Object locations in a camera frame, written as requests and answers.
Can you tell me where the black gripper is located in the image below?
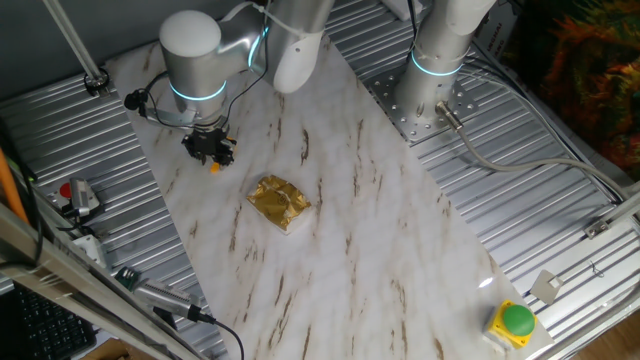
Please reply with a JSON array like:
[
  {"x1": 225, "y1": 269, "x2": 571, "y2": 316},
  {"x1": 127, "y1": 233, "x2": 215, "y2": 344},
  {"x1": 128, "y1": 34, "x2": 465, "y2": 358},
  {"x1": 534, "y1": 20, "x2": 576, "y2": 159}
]
[{"x1": 181, "y1": 127, "x2": 236, "y2": 169}]

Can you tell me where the yellow bubble ring wand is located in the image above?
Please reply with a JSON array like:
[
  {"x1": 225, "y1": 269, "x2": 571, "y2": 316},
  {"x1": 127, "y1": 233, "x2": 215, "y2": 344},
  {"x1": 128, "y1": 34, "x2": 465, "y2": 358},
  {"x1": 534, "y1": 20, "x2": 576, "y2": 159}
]
[{"x1": 209, "y1": 135, "x2": 236, "y2": 174}]

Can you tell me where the gold foil packet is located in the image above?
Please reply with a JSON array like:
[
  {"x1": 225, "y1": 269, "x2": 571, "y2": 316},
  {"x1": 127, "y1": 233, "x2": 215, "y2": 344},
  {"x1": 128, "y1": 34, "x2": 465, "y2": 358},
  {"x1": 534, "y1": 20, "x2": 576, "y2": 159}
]
[{"x1": 246, "y1": 174, "x2": 313, "y2": 237}]

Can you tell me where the red emergency stop button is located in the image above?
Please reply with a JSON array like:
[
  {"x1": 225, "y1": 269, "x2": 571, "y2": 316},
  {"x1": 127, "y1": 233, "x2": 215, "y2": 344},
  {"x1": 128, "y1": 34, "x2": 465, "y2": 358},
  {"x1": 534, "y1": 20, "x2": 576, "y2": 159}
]
[{"x1": 47, "y1": 181, "x2": 76, "y2": 207}]

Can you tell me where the silver stand pole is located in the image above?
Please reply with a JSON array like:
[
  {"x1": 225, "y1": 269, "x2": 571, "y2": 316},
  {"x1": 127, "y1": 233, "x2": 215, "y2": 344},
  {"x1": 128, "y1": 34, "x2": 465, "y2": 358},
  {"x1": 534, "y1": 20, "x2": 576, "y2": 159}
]
[{"x1": 42, "y1": 0, "x2": 111, "y2": 97}]

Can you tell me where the marble pattern mat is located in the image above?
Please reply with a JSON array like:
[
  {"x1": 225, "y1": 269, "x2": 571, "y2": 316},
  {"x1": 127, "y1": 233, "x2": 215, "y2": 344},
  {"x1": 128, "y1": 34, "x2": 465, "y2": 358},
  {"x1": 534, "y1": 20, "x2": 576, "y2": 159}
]
[{"x1": 104, "y1": 37, "x2": 556, "y2": 360}]

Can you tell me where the aluminium robot mounting plate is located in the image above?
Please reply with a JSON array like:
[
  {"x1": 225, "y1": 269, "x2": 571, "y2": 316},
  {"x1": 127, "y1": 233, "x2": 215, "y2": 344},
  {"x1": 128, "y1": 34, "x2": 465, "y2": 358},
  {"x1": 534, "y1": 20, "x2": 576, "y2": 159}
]
[{"x1": 362, "y1": 64, "x2": 479, "y2": 146}]

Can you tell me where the orange pole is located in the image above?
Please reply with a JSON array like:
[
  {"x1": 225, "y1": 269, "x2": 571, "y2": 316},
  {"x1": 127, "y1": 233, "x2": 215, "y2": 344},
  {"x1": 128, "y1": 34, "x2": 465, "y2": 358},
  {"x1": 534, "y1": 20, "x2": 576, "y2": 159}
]
[{"x1": 0, "y1": 147, "x2": 30, "y2": 225}]

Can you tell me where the brown cardboard box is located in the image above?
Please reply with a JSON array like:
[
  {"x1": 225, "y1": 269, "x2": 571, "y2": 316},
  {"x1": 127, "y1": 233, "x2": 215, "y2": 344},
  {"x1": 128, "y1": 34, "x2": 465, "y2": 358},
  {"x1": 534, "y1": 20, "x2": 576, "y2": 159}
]
[{"x1": 82, "y1": 338, "x2": 135, "y2": 360}]

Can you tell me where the black keyboard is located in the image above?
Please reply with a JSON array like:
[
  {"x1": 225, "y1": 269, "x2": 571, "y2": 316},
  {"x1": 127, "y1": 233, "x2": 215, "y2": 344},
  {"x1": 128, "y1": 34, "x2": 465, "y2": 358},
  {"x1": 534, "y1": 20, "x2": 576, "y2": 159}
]
[{"x1": 12, "y1": 282, "x2": 98, "y2": 360}]

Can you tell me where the white sign with red print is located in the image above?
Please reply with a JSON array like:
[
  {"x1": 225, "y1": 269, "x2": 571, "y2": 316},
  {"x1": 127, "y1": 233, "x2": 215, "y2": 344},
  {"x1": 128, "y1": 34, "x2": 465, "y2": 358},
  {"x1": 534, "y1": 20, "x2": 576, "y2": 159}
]
[{"x1": 472, "y1": 9, "x2": 510, "y2": 64}]

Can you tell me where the green button in yellow box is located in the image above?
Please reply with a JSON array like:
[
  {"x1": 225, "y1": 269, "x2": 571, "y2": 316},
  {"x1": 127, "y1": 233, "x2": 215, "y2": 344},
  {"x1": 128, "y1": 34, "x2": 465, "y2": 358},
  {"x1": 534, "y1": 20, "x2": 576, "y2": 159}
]
[{"x1": 481, "y1": 298, "x2": 540, "y2": 352}]

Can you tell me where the small metal tag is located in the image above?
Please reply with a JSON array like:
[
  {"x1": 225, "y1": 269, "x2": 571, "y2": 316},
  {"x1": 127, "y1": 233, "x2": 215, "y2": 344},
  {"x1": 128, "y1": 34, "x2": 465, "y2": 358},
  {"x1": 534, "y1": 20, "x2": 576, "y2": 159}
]
[{"x1": 528, "y1": 269, "x2": 565, "y2": 306}]

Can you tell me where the colourful patterned cloth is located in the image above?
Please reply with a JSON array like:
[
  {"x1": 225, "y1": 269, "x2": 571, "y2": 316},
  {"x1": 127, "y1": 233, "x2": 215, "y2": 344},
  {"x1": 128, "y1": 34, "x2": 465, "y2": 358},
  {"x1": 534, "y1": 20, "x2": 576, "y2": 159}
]
[{"x1": 499, "y1": 0, "x2": 640, "y2": 182}]

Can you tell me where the aluminium profile bar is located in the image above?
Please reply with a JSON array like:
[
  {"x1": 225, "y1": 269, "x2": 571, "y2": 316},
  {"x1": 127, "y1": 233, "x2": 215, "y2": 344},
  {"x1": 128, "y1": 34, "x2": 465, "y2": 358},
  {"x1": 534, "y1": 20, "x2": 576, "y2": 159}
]
[{"x1": 597, "y1": 188, "x2": 640, "y2": 227}]

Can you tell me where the silver camera bracket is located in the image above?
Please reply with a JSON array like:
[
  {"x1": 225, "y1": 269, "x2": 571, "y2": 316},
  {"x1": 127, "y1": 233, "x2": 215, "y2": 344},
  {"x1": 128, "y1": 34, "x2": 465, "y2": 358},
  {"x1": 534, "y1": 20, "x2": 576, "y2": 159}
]
[{"x1": 142, "y1": 104, "x2": 199, "y2": 130}]

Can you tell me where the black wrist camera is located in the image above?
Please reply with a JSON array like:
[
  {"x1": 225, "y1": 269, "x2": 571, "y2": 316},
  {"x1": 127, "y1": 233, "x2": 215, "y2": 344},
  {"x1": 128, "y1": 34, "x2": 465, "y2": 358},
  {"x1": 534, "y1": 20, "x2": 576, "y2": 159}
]
[{"x1": 123, "y1": 89, "x2": 149, "y2": 112}]

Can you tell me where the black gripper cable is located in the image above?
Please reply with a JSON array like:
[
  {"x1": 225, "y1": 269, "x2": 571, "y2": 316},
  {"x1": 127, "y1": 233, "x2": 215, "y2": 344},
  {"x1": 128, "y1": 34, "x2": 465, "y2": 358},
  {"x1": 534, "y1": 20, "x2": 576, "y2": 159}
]
[{"x1": 222, "y1": 0, "x2": 271, "y2": 126}]

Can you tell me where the small silver camera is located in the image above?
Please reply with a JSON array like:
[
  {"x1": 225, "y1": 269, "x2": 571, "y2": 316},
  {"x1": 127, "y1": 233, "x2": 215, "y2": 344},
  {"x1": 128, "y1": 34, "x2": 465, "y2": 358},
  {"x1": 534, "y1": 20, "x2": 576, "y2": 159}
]
[{"x1": 60, "y1": 177, "x2": 105, "y2": 221}]

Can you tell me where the silver ribbed camera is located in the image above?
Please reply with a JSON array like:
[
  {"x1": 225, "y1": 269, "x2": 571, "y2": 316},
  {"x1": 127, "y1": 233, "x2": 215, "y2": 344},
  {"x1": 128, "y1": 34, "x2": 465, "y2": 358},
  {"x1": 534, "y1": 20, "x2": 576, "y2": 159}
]
[{"x1": 132, "y1": 278, "x2": 217, "y2": 325}]

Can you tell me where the aluminium frame beam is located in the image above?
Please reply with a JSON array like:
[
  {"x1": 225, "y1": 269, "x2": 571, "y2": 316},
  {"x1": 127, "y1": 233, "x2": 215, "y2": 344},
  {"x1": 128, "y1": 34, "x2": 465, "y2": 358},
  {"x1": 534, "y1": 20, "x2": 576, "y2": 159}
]
[{"x1": 0, "y1": 202, "x2": 206, "y2": 360}]

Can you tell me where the black cable of ribbed camera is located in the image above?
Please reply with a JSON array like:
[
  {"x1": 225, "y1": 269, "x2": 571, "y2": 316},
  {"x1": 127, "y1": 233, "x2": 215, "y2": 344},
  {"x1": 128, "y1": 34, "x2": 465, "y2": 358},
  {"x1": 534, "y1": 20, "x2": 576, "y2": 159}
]
[{"x1": 199, "y1": 312, "x2": 247, "y2": 360}]

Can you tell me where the grey cable with metal connector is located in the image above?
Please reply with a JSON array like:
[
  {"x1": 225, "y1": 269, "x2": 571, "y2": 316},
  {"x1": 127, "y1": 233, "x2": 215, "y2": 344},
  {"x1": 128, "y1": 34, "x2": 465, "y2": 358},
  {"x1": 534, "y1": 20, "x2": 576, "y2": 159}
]
[{"x1": 433, "y1": 99, "x2": 632, "y2": 201}]

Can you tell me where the black power cable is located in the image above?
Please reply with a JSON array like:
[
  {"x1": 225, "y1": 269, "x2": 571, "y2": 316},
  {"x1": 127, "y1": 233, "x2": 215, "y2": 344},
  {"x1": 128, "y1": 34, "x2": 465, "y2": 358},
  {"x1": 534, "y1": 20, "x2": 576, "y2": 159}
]
[{"x1": 405, "y1": 0, "x2": 420, "y2": 54}]

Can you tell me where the thin cable bundle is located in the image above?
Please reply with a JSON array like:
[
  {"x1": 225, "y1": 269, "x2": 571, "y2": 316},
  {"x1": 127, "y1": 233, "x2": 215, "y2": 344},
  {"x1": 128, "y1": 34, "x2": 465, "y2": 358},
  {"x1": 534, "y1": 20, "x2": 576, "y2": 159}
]
[{"x1": 459, "y1": 52, "x2": 630, "y2": 199}]

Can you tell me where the metal corner bracket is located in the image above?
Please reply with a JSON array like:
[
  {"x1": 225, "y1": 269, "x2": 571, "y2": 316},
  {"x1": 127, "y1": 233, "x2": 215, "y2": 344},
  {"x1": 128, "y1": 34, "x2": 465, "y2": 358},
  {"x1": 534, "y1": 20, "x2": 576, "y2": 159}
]
[{"x1": 583, "y1": 218, "x2": 613, "y2": 240}]

